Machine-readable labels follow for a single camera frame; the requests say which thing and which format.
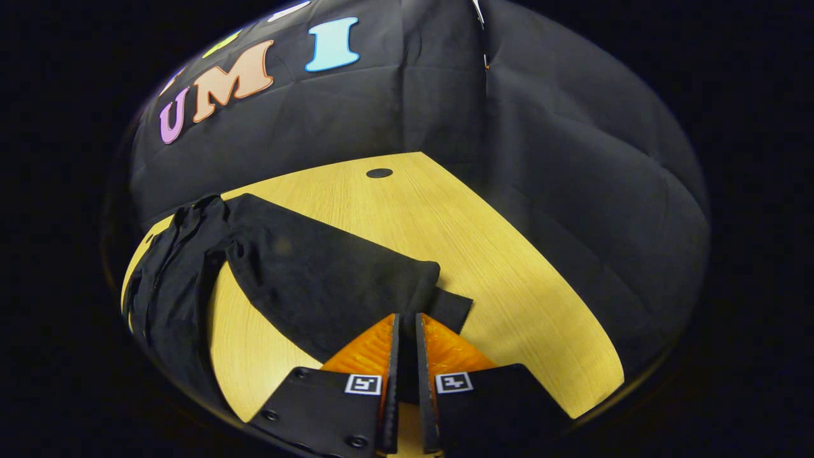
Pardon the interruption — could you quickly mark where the black backdrop cloth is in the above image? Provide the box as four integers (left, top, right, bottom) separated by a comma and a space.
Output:
127, 0, 712, 382

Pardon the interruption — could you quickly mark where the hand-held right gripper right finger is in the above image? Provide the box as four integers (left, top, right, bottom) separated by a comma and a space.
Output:
415, 312, 573, 455

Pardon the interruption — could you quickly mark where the black buttoned coat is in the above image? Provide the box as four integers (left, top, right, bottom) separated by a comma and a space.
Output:
122, 193, 474, 408

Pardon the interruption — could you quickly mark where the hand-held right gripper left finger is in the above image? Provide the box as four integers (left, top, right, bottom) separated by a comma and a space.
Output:
248, 313, 401, 458

